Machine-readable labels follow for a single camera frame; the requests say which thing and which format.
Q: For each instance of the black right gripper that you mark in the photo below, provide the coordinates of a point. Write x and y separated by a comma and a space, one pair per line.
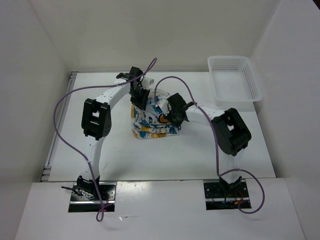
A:
178, 123

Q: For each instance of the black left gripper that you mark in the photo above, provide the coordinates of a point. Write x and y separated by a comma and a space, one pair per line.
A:
141, 102

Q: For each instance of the colourful patterned shorts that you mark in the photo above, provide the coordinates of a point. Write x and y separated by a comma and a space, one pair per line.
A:
151, 123

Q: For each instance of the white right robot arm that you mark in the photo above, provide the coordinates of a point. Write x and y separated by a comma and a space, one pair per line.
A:
231, 135

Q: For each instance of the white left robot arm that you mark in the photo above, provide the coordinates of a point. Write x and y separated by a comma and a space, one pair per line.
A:
97, 122

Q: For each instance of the white plastic basket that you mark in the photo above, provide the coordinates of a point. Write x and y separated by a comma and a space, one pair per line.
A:
234, 79

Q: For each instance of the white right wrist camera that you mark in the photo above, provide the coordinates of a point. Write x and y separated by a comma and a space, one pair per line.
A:
164, 106

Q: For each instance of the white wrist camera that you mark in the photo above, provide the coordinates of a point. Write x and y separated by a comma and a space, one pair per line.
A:
164, 106
146, 82

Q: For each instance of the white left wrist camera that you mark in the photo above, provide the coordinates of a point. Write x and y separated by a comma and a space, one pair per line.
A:
146, 82

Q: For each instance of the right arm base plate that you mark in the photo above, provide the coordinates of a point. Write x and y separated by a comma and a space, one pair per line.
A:
215, 198

